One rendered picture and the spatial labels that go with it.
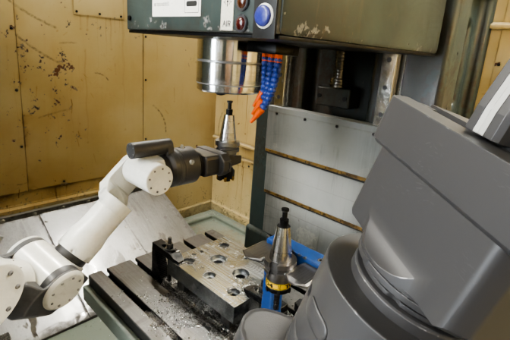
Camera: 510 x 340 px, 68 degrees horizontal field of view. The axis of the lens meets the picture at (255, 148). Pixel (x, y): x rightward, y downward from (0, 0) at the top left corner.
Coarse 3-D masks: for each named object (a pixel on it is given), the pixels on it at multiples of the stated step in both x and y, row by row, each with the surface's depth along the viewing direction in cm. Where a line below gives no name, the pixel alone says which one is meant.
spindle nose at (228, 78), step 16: (208, 48) 85; (224, 48) 83; (240, 48) 84; (208, 64) 86; (224, 64) 84; (240, 64) 85; (256, 64) 88; (208, 80) 86; (224, 80) 85; (240, 80) 86; (256, 80) 89
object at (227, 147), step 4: (216, 140) 96; (236, 140) 98; (216, 144) 96; (220, 144) 95; (224, 144) 94; (228, 144) 94; (232, 144) 95; (236, 144) 95; (216, 148) 96; (220, 148) 96; (224, 148) 95; (228, 148) 95; (232, 148) 96; (236, 148) 97; (228, 152) 95; (232, 152) 95; (236, 152) 96
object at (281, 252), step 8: (280, 232) 71; (288, 232) 71; (280, 240) 71; (288, 240) 71; (272, 248) 72; (280, 248) 71; (288, 248) 71; (272, 256) 72; (280, 256) 71; (288, 256) 72
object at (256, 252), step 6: (252, 246) 79; (258, 246) 79; (264, 246) 79; (270, 246) 79; (246, 252) 76; (252, 252) 76; (258, 252) 76; (264, 252) 77; (252, 258) 74; (258, 258) 74
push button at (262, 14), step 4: (260, 8) 55; (264, 8) 55; (268, 8) 54; (256, 12) 56; (260, 12) 55; (264, 12) 55; (268, 12) 54; (256, 16) 56; (260, 16) 55; (264, 16) 55; (268, 16) 54; (256, 20) 56; (260, 20) 55; (264, 20) 55; (268, 20) 55; (260, 24) 56; (264, 24) 55
